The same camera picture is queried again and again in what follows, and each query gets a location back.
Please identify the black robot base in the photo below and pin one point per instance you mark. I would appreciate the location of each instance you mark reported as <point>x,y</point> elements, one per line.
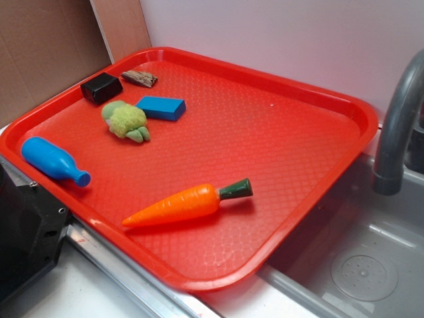
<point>33,226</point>

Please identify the brown wood piece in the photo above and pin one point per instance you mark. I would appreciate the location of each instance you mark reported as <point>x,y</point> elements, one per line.
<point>143,79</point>

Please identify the grey toy sink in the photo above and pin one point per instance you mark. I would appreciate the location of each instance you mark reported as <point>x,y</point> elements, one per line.
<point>356,254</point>

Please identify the orange toy carrot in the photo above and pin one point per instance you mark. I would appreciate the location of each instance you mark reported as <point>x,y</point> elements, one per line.
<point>195,202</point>

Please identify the blue rectangular block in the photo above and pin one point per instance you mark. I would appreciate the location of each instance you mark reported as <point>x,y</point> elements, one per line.
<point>162,108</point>

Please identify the silver metal rail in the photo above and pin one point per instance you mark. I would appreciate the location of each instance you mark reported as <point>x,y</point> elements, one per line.
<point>93,279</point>

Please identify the blue toy bottle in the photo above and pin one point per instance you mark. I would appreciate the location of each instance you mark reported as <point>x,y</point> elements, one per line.
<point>53,161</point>

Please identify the brown cardboard panel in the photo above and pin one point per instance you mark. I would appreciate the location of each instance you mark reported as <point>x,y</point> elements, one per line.
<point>48,46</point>

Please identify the grey toy faucet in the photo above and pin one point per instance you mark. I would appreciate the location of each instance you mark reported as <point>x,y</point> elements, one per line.
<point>401,140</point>

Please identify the green toy cauliflower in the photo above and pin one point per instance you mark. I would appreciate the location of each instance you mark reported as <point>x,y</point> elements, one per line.
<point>126,121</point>

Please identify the black rectangular block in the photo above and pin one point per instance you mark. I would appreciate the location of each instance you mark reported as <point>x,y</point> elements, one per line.
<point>101,88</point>

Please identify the red plastic tray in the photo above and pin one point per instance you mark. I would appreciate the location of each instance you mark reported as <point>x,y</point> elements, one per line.
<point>290,139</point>

